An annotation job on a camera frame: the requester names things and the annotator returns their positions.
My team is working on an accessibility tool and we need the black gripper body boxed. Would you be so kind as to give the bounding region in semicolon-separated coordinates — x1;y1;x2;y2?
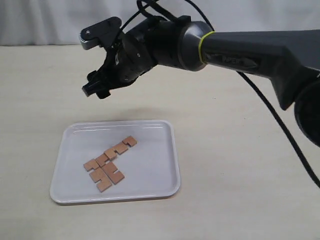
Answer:
97;18;185;90

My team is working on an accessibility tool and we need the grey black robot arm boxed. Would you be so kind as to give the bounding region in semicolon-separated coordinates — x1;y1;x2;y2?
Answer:
79;15;320;145

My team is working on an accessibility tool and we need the white rectangular plastic tray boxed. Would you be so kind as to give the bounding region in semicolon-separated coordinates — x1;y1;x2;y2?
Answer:
49;120;181;205

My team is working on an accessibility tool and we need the white backdrop curtain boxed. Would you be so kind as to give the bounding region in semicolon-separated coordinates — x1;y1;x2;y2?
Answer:
0;0;320;46

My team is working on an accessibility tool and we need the black cable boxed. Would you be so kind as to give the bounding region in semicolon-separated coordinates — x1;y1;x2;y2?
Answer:
119;0;320;188

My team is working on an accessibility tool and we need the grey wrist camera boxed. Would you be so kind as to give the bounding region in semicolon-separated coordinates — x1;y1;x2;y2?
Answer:
79;16;122;50

